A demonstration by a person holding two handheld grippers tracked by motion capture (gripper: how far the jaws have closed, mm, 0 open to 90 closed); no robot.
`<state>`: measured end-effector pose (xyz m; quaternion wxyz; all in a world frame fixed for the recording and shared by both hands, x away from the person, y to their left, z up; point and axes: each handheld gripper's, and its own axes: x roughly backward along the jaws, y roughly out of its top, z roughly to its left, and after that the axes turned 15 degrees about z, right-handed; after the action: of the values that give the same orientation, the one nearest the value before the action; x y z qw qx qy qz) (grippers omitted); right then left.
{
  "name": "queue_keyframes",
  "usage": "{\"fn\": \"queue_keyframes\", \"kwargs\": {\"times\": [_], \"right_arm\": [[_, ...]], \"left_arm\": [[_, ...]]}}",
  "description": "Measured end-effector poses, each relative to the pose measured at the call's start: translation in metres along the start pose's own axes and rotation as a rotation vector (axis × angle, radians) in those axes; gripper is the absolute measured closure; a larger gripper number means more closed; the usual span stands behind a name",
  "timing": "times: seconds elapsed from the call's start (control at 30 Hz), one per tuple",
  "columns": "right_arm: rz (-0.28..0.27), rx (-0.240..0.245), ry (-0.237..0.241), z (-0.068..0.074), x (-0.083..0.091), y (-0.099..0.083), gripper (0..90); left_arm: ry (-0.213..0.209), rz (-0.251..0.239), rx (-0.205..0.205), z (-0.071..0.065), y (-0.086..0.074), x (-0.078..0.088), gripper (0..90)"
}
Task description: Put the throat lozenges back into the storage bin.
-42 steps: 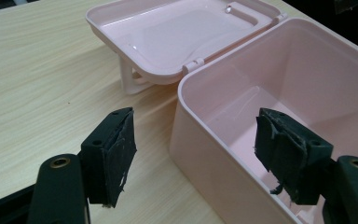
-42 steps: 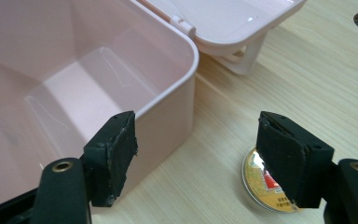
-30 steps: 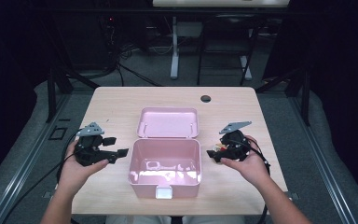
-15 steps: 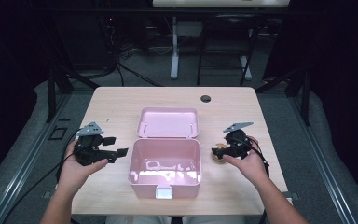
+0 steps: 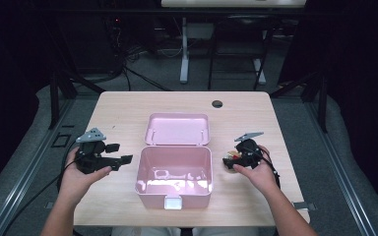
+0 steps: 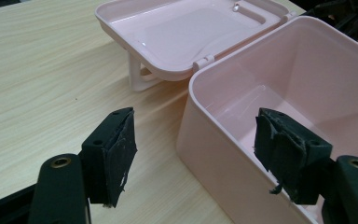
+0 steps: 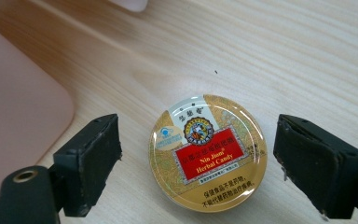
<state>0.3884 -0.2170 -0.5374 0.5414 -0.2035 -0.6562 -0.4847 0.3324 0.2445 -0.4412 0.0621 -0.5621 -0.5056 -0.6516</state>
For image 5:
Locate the white desk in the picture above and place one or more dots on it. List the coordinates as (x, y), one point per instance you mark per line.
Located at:
(184, 49)

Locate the person's right leg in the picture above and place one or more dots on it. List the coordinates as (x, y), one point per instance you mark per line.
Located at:
(223, 232)

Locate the grey tape strip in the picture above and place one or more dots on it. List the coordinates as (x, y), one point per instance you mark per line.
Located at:
(305, 206)
(49, 205)

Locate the round clear snack packet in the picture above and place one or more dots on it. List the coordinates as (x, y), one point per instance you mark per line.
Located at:
(231, 154)

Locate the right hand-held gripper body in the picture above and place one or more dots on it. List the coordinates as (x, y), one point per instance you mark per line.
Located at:
(251, 154)

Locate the person's right hand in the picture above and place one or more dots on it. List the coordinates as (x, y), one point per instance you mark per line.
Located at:
(264, 177)

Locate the person's left hand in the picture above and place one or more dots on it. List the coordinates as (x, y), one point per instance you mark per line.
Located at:
(75, 183)

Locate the pink storage box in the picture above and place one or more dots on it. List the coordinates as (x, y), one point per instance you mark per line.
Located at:
(174, 170)

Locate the black metal chair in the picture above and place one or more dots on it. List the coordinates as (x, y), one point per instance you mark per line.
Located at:
(262, 49)

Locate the black frame post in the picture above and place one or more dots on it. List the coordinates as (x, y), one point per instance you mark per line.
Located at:
(323, 105)
(54, 98)

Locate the aluminium floor rail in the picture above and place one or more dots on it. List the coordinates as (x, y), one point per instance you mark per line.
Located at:
(23, 177)
(341, 177)

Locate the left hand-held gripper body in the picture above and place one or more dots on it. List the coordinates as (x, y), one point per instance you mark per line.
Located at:
(90, 160)

